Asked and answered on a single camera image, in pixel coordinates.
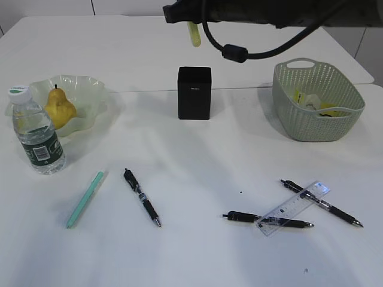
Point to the yellow white waste paper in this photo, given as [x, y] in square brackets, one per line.
[313, 103]

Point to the yellow pen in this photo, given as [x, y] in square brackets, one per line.
[194, 34]

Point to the green wavy glass plate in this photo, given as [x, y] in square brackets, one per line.
[86, 93]

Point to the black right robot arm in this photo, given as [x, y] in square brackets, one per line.
[282, 14]

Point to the black pen under ruler bottom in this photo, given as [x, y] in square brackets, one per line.
[252, 218]

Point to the clear water bottle green label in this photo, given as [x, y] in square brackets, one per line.
[35, 131]

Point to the mint green pen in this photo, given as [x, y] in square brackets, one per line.
[86, 198]

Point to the green woven plastic basket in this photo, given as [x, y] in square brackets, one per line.
[330, 85]

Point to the transparent plastic ruler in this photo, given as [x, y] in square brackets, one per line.
[292, 207]

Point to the black pen under ruler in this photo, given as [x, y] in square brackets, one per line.
[321, 203]
[252, 218]

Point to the black pen under ruler top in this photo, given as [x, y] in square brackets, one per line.
[321, 203]

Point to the black square pen holder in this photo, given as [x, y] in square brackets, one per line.
[194, 93]

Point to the black pen centre left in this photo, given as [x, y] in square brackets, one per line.
[135, 186]

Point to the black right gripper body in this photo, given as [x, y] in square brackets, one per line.
[184, 11]

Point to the yellow pear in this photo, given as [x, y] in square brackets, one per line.
[59, 108]

